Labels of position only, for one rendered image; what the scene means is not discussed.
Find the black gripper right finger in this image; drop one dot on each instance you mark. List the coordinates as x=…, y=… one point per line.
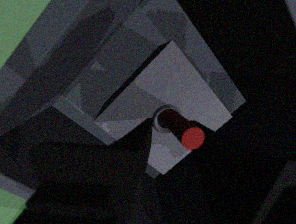
x=241, y=186

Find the red peg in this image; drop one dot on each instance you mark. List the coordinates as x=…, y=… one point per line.
x=189, y=135

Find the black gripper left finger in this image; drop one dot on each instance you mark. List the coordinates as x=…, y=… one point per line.
x=121, y=165

